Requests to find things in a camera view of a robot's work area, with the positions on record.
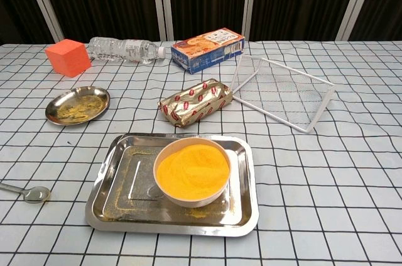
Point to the metal spoon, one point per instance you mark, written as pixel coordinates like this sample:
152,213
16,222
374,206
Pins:
37,195

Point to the white bowl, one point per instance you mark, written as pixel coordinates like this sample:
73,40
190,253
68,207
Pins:
188,202

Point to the rectangular steel tray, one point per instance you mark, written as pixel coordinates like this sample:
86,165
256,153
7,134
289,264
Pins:
132,184

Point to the blue checkered tablecloth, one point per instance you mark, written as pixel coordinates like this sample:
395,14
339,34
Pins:
314,184

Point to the gold foil snack package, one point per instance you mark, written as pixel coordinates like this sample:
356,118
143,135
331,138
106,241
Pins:
194,102

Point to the yellow powder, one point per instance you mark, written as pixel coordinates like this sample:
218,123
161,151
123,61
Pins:
191,171

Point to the blue orange biscuit box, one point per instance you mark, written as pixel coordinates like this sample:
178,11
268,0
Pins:
204,49

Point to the clear plastic container lid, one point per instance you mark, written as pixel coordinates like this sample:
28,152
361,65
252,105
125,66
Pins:
282,96

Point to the clear plastic water bottle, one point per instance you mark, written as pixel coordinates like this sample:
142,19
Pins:
119,49

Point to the round steel plate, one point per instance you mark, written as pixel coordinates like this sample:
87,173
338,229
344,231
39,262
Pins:
78,105

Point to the orange foam cube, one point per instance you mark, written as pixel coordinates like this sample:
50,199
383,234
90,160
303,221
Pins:
67,58

